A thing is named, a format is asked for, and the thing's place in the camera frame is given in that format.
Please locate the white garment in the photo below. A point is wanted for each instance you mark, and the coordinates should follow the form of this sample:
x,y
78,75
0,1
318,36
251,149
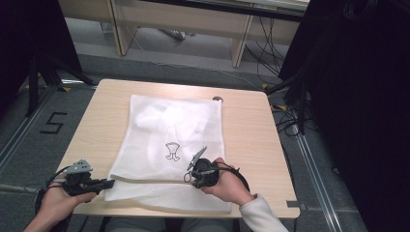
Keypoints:
x,y
167,119

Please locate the person's left hand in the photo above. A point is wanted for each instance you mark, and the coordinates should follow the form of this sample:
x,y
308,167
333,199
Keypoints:
x,y
58,203

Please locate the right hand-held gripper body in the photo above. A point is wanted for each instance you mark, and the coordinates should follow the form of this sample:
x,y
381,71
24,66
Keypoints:
x,y
206,172

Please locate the person's grey pants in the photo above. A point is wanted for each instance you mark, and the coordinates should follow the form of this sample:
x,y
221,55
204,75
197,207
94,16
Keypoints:
x,y
135,225

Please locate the black curtain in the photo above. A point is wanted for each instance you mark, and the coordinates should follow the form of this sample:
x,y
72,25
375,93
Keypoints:
x,y
29,25
361,96

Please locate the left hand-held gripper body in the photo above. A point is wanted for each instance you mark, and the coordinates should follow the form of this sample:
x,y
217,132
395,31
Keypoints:
x,y
77,180

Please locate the light wooden desk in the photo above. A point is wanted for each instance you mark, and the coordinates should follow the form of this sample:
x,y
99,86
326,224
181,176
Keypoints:
x,y
180,19

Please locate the white mesh laundry bag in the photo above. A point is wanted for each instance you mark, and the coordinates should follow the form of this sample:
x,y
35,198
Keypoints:
x,y
193,199

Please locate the black metal stand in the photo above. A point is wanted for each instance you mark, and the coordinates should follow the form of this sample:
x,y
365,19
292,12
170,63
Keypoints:
x,y
35,83
299,96

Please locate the person's right hand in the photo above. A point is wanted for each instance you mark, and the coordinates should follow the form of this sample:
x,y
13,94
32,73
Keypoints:
x,y
230,187

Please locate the grey tape strip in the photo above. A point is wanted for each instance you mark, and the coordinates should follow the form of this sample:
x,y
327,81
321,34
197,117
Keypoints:
x,y
295,204

